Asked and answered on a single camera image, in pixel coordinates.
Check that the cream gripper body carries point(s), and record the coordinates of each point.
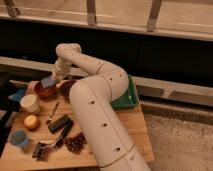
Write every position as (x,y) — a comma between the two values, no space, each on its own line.
(57,75)

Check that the blue sponge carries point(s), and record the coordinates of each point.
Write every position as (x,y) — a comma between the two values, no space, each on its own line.
(47,82)

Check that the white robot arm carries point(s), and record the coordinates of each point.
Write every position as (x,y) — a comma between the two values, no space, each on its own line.
(90,100)

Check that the purple bowl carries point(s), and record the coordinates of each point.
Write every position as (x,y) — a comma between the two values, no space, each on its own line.
(65,88)

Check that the red bowl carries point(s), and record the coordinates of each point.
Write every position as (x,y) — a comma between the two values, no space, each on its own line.
(44,92)

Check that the white cup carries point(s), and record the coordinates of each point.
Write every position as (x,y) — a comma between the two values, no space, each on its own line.
(30,103)

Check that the blue cloth at left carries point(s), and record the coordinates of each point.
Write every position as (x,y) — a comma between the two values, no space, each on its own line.
(16,97)

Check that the metal spoon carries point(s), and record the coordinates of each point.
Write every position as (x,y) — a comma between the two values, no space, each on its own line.
(49,119)

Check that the black rectangular block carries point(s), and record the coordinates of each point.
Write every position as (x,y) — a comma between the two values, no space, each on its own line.
(53,127)

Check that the apple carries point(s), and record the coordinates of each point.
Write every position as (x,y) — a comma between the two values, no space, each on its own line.
(31,122)

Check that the wooden board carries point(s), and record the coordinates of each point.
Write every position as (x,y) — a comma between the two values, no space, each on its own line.
(15,159)

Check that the bunch of dark grapes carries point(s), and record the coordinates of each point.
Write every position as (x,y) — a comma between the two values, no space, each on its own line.
(76,144)

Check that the blue cup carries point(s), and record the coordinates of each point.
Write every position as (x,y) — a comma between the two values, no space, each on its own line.
(19,139)

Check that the green plastic tray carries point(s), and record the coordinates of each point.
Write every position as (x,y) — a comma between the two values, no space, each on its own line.
(129,99)

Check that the black handled brush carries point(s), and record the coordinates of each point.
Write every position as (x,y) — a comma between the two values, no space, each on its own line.
(42,150)

